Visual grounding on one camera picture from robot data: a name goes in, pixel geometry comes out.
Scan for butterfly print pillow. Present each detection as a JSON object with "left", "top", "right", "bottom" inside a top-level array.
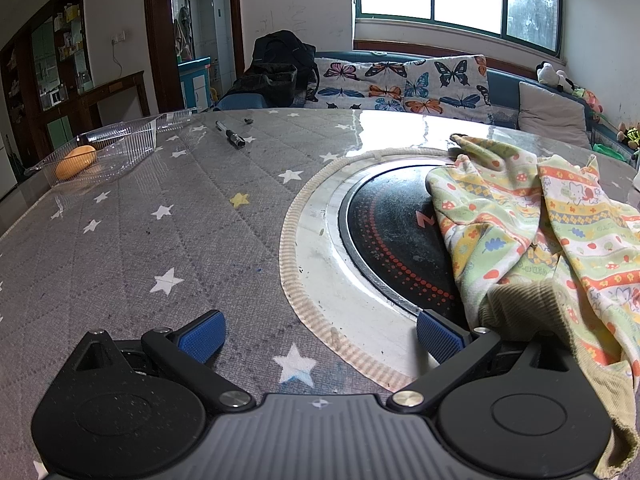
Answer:
[{"left": 312, "top": 55, "right": 493, "bottom": 123}]

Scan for black and silver pen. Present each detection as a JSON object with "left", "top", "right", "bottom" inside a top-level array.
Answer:
[{"left": 215, "top": 120, "right": 246, "bottom": 151}]

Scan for black backpack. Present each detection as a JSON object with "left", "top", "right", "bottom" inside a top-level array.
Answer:
[{"left": 248, "top": 30, "right": 321, "bottom": 106}]

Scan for black fabric bin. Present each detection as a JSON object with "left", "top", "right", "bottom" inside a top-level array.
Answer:
[{"left": 235, "top": 63, "right": 299, "bottom": 107}]

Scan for wooden side table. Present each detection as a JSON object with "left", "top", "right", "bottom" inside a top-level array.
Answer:
[{"left": 80, "top": 71, "right": 152, "bottom": 123}]

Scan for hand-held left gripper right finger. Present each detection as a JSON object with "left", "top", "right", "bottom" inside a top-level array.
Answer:
[{"left": 387, "top": 310, "right": 577, "bottom": 414}]

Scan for yellow green plush toy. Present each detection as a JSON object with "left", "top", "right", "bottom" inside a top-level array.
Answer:
[{"left": 617, "top": 122, "right": 640, "bottom": 151}]

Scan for dark wooden display cabinet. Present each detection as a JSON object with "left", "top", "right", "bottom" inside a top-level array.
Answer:
[{"left": 0, "top": 0, "right": 96, "bottom": 181}]

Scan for panda plush toy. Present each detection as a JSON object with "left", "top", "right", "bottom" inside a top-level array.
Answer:
[{"left": 537, "top": 62, "right": 573, "bottom": 93}]

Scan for orange mango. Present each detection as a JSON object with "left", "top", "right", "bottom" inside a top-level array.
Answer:
[{"left": 55, "top": 145, "right": 97, "bottom": 180}]

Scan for grey star quilted table cover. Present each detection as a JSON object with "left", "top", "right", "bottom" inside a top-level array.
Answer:
[{"left": 0, "top": 107, "right": 638, "bottom": 480}]

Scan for dark wooden door frame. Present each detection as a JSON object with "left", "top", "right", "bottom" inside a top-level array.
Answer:
[{"left": 142, "top": 0, "right": 246, "bottom": 113}]

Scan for pink plush toy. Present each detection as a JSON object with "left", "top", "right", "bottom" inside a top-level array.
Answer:
[{"left": 582, "top": 90, "right": 606, "bottom": 123}]

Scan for blue sofa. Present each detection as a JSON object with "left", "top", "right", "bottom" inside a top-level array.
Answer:
[{"left": 215, "top": 50, "right": 640, "bottom": 161}]

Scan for clear plastic tray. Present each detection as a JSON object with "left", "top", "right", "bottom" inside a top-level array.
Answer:
[{"left": 24, "top": 111, "right": 193, "bottom": 191}]

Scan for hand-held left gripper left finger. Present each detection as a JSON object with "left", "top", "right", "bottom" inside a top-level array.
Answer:
[{"left": 64, "top": 310, "right": 254, "bottom": 414}]

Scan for hanging clothes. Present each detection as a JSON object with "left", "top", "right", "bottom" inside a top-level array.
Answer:
[{"left": 173, "top": 7, "right": 193, "bottom": 61}]

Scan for patterned children's shirt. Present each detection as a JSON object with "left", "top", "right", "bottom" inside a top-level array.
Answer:
[{"left": 425, "top": 132, "right": 640, "bottom": 478}]

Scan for round black induction cooker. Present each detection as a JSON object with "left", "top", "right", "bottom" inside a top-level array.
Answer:
[{"left": 325, "top": 161, "right": 472, "bottom": 319}]

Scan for blue small cabinet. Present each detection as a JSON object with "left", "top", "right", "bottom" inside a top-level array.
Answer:
[{"left": 179, "top": 56, "right": 213, "bottom": 111}]

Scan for white cushion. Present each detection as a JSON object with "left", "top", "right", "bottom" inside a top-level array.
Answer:
[{"left": 517, "top": 81, "right": 593, "bottom": 151}]

